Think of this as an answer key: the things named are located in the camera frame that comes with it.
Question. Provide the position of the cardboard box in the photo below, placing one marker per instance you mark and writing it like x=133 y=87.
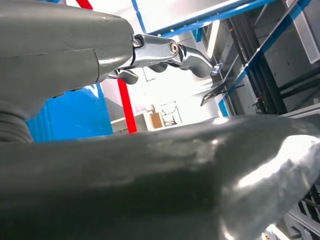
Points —
x=156 y=120

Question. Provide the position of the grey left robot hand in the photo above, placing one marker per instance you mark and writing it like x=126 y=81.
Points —
x=62 y=49

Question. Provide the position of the black hanging device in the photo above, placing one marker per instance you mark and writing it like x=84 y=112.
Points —
x=215 y=92

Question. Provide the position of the ceiling light strip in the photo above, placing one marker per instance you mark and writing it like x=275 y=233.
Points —
x=213 y=38

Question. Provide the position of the blue metal shelf rack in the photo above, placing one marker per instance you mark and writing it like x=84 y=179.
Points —
x=75 y=112

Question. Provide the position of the long red barrier belt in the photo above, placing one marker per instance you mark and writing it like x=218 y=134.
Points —
x=127 y=106

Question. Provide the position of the short red barrier belt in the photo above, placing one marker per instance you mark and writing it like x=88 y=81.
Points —
x=84 y=3

